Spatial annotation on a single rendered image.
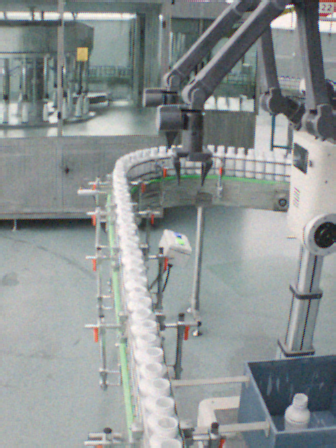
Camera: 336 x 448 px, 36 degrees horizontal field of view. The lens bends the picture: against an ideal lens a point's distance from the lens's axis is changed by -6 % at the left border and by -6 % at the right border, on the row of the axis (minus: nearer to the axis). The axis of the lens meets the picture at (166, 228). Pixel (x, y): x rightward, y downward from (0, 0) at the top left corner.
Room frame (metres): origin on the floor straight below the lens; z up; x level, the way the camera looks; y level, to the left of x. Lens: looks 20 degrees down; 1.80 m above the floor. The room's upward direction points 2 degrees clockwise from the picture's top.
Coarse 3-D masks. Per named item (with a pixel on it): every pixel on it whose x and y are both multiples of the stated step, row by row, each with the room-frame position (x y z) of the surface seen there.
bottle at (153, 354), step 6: (150, 348) 0.98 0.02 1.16; (156, 348) 0.98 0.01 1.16; (150, 354) 0.98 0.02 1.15; (156, 354) 0.98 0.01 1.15; (162, 354) 0.96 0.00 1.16; (144, 360) 0.96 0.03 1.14; (150, 360) 0.95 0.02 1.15; (156, 360) 0.95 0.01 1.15; (162, 360) 0.96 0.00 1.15; (162, 366) 0.96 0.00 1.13; (144, 372) 0.95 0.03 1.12
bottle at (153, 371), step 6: (144, 366) 0.91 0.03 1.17; (150, 366) 0.92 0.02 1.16; (156, 366) 0.92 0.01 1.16; (150, 372) 0.89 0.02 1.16; (156, 372) 0.89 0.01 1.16; (162, 372) 0.90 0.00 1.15; (144, 378) 0.90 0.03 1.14; (150, 378) 0.89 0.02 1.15; (156, 378) 0.89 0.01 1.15; (162, 378) 0.91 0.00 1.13; (144, 384) 0.89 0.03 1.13; (150, 384) 0.89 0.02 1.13; (144, 390) 0.88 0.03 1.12; (150, 390) 0.88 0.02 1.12; (144, 396) 0.88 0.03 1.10; (144, 402) 0.88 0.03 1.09; (138, 408) 0.90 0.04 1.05; (144, 408) 0.88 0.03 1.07
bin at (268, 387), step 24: (264, 360) 1.25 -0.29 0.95; (288, 360) 1.26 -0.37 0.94; (312, 360) 1.27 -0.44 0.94; (192, 384) 1.16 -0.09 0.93; (216, 384) 1.17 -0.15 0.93; (264, 384) 1.25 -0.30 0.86; (288, 384) 1.26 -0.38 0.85; (312, 384) 1.28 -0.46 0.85; (240, 408) 1.23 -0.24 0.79; (264, 408) 1.04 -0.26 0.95; (312, 408) 1.28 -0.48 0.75; (240, 432) 1.19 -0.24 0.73; (264, 432) 1.01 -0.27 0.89; (288, 432) 0.95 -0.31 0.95; (312, 432) 0.95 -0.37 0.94
